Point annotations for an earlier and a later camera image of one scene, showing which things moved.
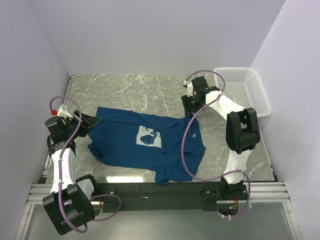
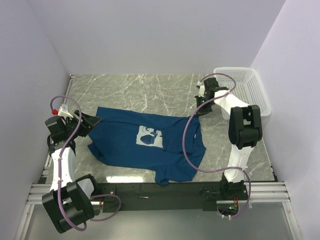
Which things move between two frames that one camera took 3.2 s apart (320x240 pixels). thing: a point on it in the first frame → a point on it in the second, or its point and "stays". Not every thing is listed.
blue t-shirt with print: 169,148 stays
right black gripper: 185,100 → 202,111
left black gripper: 91,121 stays
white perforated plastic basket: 243,85 stays
